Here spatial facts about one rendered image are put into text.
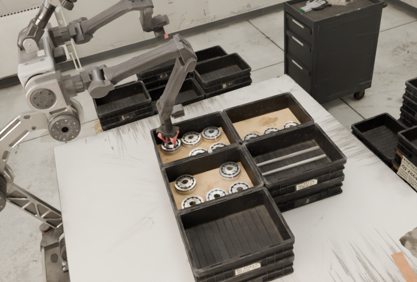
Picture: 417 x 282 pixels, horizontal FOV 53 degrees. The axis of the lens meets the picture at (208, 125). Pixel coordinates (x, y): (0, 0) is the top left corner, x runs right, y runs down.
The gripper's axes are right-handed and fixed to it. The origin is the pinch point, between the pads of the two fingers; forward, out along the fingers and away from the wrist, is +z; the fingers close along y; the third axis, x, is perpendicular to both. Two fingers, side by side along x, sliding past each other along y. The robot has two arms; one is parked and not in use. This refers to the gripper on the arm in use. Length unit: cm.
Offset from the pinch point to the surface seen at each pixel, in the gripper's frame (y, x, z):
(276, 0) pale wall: 48, -354, 75
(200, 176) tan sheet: -23.4, 14.4, 4.0
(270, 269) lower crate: -69, 50, 7
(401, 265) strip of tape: -116, 25, 17
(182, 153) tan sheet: -7.5, 2.1, 4.1
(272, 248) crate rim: -70, 49, -6
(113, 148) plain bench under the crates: 42.9, -2.9, 17.3
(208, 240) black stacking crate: -42, 47, 4
